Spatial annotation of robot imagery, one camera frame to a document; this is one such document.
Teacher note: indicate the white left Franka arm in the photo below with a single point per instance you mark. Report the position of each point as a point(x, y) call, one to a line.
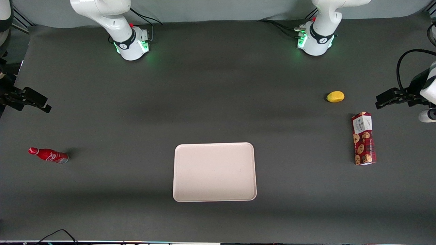
point(323, 20)

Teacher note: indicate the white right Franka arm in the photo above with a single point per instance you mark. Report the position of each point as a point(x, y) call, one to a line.
point(102, 13)

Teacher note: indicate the red cookie box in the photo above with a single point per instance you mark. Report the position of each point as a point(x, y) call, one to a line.
point(363, 139)

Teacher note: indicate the yellow lemon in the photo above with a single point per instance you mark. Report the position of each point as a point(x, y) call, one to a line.
point(335, 96)

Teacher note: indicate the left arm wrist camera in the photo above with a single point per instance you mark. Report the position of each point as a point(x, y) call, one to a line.
point(427, 115)

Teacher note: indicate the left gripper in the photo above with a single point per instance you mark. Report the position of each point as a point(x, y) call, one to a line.
point(414, 88)

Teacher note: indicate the red coke bottle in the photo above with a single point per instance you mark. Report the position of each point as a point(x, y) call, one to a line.
point(47, 155)

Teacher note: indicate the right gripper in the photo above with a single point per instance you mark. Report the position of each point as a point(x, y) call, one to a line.
point(7, 96)

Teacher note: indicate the dark grey table mat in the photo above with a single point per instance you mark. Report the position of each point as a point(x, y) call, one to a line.
point(218, 102)

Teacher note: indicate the beige plastic tray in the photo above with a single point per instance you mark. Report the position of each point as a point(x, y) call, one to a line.
point(214, 172)

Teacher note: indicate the dark metal frame rail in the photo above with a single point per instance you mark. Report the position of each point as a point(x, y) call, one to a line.
point(24, 21)

